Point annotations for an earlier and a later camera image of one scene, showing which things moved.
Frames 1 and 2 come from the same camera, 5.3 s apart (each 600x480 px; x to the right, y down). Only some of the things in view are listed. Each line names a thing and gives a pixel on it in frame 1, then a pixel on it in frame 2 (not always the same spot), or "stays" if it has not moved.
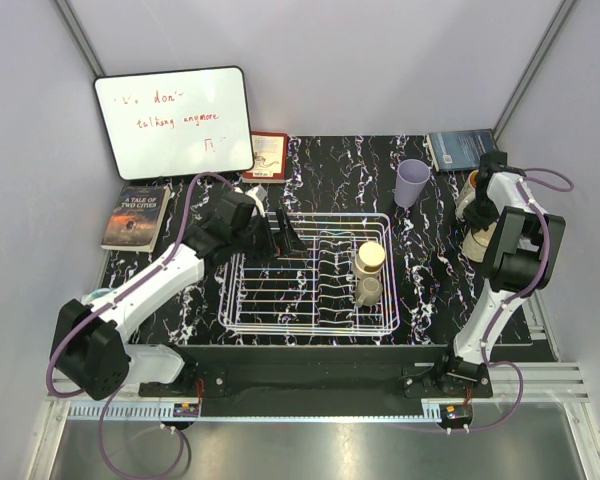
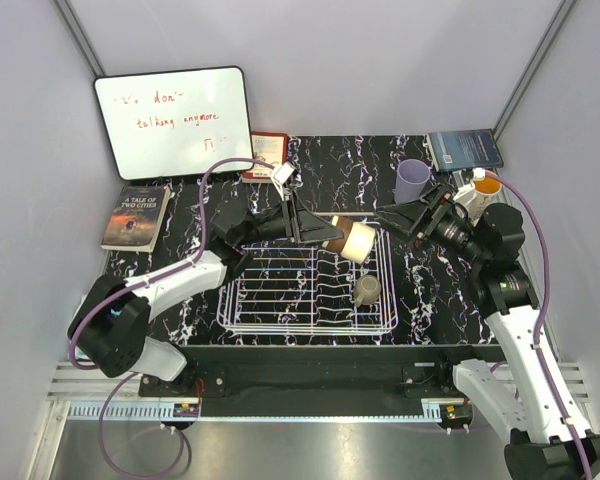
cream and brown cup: (370, 258) → (357, 238)
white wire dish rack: (313, 295) stays
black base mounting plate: (316, 381) stays
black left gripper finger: (286, 241) → (310, 227)
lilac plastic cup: (412, 176) stays
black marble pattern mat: (369, 252) stays
